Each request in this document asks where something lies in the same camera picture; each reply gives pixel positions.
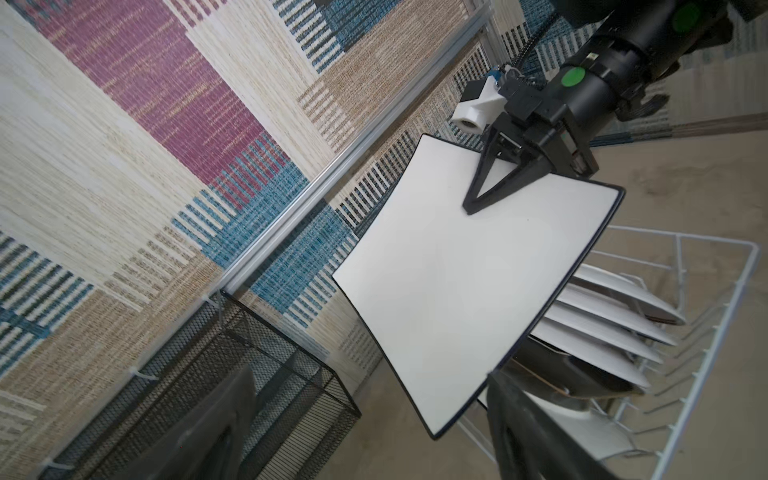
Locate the white wire dish rack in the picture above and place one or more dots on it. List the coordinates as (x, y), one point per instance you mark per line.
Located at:
(704, 277)

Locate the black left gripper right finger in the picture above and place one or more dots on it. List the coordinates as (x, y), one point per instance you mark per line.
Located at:
(528, 444)

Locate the black mesh shelf rack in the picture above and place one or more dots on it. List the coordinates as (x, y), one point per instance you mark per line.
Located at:
(303, 409)

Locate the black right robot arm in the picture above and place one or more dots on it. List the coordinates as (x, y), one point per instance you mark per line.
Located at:
(637, 44)

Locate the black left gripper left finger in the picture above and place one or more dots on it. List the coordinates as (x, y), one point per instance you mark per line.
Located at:
(204, 442)

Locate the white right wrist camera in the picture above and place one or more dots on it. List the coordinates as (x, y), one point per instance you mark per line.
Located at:
(479, 106)

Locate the black square plate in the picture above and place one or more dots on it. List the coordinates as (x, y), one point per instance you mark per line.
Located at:
(551, 374)

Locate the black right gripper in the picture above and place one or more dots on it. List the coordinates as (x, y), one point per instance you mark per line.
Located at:
(536, 134)

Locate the white round plate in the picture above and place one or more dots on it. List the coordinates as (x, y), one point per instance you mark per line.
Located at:
(589, 350)
(602, 330)
(607, 310)
(650, 305)

